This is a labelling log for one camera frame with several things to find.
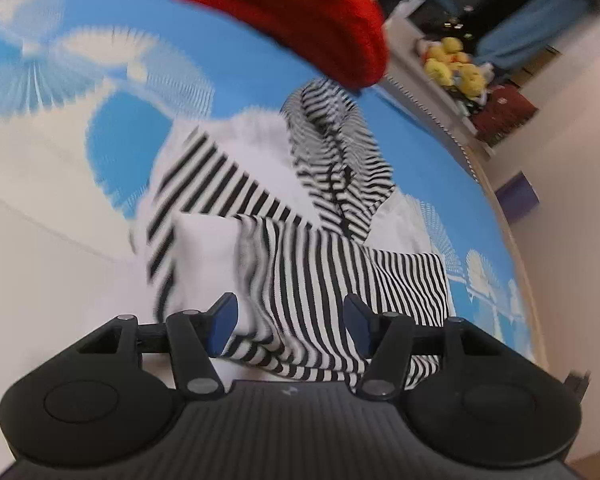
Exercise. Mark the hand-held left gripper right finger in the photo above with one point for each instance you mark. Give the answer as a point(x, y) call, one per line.
point(358, 324)

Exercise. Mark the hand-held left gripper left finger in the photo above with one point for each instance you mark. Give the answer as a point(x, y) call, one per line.
point(223, 322)

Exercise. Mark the black white striped small garment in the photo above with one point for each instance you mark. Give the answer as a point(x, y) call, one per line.
point(310, 270)

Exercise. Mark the wooden bed edge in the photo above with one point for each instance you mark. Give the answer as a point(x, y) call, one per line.
point(515, 240)

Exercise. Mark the purple box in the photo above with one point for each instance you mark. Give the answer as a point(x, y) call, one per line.
point(517, 195)

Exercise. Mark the white low shelf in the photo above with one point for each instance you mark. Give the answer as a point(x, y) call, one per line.
point(430, 105)

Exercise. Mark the blue white printed blanket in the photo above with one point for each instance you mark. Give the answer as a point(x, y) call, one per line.
point(240, 65)

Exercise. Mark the yellow plush toy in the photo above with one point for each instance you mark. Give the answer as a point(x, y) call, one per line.
point(471, 79)
point(452, 46)
point(437, 67)

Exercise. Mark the red knitted cloth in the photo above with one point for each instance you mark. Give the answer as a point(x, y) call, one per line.
point(300, 15)

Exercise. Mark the blue hanging cloth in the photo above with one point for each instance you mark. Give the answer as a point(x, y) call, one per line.
point(535, 25)

